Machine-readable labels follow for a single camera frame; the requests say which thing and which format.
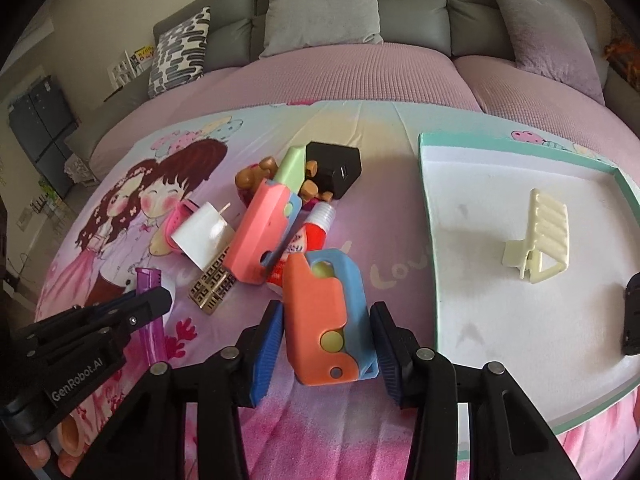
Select black plastic object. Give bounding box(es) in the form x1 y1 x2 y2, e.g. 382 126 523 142
621 272 640 356

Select floral covered stool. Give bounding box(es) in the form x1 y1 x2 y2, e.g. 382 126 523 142
65 155 98 186

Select cream hair clip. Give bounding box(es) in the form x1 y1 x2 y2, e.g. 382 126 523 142
502 188 571 285

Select gold patterned lighter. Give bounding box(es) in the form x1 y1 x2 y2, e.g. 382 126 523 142
188 255 237 316

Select light green plastic toy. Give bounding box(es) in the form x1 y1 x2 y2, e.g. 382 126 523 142
272 145 307 196

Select pink sofa cover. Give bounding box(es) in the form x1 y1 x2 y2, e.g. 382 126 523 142
90 42 640 181

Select brown toy figure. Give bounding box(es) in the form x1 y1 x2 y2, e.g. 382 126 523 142
235 157 336 208

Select teal-rimmed white tray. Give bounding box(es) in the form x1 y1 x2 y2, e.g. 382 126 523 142
417 131 640 433

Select orange patterned cloth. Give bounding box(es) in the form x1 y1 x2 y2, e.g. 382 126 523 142
602 35 640 91

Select black and white patterned pillow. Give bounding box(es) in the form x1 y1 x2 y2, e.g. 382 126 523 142
148 6 211 98

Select black charger plug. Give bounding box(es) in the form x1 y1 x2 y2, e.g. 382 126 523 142
305 141 363 201

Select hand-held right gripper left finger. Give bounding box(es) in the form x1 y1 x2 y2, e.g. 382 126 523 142
82 300 286 480

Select white rack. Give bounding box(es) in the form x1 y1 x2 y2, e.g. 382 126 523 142
107 50 138 86

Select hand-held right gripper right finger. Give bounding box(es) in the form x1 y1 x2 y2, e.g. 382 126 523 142
367 301 583 480

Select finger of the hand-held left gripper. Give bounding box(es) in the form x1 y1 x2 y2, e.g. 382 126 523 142
14 286 174 367

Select mauve pillow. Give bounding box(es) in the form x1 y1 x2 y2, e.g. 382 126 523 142
487 0 608 106

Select red and white tube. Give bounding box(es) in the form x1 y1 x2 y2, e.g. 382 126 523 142
267 200 335 291

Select purple lighter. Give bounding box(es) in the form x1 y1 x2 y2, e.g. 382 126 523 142
135 266 173 363

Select person's left hand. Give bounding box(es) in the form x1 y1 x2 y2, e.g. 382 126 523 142
17 404 92 478

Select orange and blue plastic toy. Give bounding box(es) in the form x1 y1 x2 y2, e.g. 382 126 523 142
282 248 378 387

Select pink and blue plastic toy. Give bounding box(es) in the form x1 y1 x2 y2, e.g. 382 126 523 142
222 178 303 285

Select grey sofa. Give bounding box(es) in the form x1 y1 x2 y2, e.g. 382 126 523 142
65 0 640 171

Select pink watch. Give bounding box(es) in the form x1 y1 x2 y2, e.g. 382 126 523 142
152 199 201 256

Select printed cartoon blanket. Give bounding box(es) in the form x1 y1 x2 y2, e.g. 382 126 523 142
32 100 640 480

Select grey pillow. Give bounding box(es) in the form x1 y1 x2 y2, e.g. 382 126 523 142
259 0 383 58

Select dark grey refrigerator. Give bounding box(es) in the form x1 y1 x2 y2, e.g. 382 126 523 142
7 76 81 198

